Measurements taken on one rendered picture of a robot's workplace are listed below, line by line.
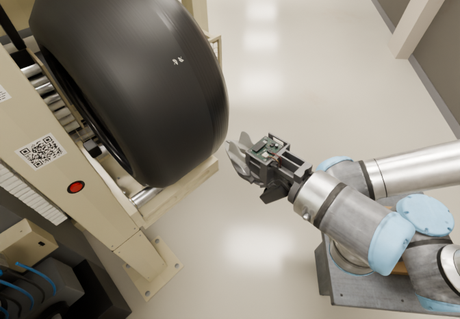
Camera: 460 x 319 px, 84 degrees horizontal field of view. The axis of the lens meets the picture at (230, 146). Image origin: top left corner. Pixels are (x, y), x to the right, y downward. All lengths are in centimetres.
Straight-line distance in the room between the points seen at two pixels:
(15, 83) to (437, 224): 114
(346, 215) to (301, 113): 211
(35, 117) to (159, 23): 32
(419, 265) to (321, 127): 162
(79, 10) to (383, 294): 126
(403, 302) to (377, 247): 83
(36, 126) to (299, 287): 152
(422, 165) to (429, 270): 46
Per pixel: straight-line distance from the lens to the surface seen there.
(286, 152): 48
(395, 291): 125
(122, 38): 57
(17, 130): 67
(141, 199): 90
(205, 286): 171
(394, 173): 60
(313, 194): 44
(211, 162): 100
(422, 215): 104
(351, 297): 118
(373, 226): 43
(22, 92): 63
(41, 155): 72
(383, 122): 272
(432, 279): 100
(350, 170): 60
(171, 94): 56
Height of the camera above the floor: 168
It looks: 51 degrees down
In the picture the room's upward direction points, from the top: straight up
